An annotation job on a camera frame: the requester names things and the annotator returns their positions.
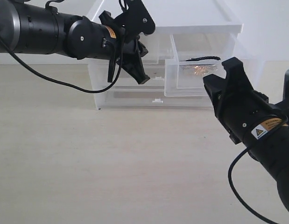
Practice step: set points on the small drawer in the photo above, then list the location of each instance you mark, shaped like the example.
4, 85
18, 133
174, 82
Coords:
159, 48
225, 46

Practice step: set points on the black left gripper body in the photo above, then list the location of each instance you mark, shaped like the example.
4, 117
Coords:
130, 54

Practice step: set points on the white translucent drawer cabinet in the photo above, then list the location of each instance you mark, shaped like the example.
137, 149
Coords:
192, 17

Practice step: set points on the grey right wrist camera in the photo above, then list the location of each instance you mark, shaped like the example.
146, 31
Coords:
286, 87

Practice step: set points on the gold keychain with black strap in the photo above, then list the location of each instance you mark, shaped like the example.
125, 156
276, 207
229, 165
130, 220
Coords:
201, 69

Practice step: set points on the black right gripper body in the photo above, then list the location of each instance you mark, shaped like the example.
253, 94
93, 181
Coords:
248, 117

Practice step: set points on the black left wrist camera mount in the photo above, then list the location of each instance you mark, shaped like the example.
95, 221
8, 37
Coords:
133, 20

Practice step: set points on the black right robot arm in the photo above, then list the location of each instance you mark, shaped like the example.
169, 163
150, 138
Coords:
275, 159

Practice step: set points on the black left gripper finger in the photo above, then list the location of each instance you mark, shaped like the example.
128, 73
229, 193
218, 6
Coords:
142, 49
132, 64

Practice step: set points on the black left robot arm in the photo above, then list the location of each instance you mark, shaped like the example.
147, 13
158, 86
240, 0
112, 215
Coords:
29, 29

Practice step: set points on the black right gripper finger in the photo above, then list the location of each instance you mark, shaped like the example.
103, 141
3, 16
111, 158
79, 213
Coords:
236, 79
216, 88

